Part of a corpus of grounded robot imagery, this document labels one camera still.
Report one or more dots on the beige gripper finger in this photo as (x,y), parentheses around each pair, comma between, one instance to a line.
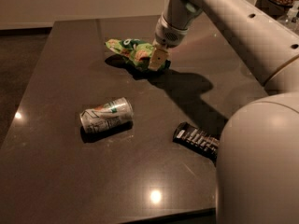
(157,59)

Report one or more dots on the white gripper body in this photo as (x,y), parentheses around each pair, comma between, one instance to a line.
(167,34)

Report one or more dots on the green rice chip bag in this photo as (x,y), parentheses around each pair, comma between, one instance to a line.
(136,52)

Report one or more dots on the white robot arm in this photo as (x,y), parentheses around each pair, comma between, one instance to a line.
(257,169)

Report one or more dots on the dark rxbar chocolate bar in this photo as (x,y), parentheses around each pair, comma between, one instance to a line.
(197,140)

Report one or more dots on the silver soda can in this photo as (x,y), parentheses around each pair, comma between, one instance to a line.
(107,116)

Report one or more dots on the black box stand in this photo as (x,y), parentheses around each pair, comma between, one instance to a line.
(270,8)

